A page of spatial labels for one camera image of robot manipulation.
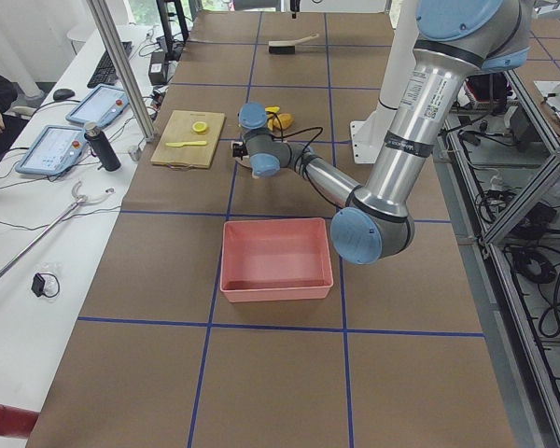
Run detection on teach pendant tablet far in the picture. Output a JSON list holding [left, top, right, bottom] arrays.
[[65, 84, 129, 128]]

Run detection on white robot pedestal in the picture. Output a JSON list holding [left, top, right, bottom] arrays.
[[349, 0, 421, 165]]

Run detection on yellow plastic knife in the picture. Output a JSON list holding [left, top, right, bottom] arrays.
[[165, 140, 208, 148]]

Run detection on pink plastic bin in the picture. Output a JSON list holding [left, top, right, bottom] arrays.
[[220, 217, 333, 303]]

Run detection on brown toy potato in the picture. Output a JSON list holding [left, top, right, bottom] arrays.
[[268, 113, 294, 131]]

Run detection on black power adapter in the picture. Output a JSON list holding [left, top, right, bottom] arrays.
[[148, 50, 168, 86]]

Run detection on wooden cutting board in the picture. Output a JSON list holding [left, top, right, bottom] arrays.
[[150, 110, 226, 169]]

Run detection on lemon slices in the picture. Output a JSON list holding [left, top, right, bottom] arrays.
[[191, 121, 209, 133]]

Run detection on black keyboard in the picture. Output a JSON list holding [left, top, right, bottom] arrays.
[[87, 50, 119, 89]]

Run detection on teach pendant tablet near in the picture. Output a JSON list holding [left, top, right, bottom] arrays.
[[15, 125, 87, 176]]

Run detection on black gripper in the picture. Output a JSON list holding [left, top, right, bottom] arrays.
[[231, 140, 247, 160]]

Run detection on black water bottle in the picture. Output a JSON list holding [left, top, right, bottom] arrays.
[[84, 121, 121, 172]]

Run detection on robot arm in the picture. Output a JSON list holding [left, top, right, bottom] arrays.
[[238, 1, 534, 264]]

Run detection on metal reacher grabber tool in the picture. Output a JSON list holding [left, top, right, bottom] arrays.
[[0, 181, 116, 279]]

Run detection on red tube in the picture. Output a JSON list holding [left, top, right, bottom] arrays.
[[0, 404, 39, 439]]

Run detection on aluminium frame post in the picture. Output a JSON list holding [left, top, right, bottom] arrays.
[[86, 0, 155, 143]]

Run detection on black computer mouse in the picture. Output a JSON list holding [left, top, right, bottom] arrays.
[[52, 88, 76, 102]]

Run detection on teach pendant tablet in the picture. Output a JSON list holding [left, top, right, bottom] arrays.
[[65, 84, 129, 128], [15, 125, 87, 176]]

